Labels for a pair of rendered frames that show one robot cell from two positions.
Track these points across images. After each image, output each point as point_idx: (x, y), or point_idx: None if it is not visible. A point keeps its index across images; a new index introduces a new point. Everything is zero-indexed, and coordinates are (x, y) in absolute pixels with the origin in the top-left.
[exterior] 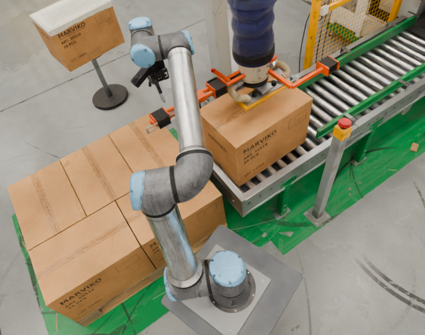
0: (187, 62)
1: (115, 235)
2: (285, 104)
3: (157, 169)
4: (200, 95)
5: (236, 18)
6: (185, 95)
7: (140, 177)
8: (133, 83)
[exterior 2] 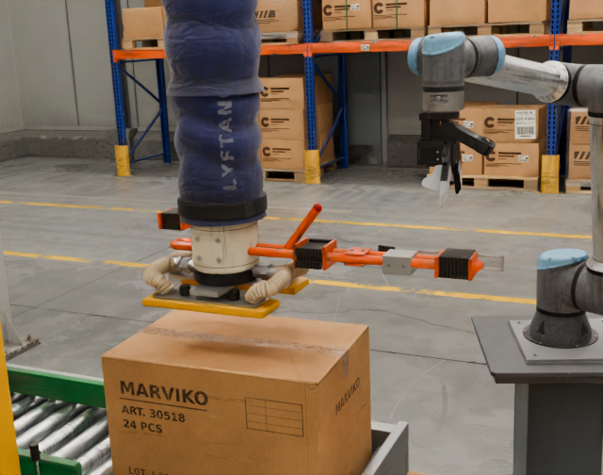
0: None
1: None
2: (212, 319)
3: (595, 67)
4: (359, 249)
5: (252, 119)
6: None
7: None
8: (493, 142)
